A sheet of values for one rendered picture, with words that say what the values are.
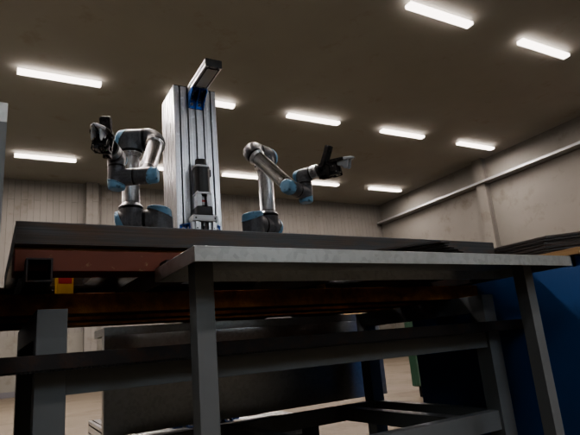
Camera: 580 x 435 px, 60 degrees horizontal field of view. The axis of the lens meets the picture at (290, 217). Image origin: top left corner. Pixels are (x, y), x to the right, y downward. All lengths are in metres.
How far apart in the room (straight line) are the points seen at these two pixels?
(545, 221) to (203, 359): 12.58
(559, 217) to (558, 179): 0.86
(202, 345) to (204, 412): 0.13
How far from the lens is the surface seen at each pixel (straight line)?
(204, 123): 2.95
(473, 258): 1.40
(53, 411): 1.21
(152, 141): 2.55
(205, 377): 1.05
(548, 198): 13.37
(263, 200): 2.80
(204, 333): 1.05
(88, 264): 1.23
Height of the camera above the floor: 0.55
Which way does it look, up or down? 14 degrees up
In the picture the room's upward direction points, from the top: 5 degrees counter-clockwise
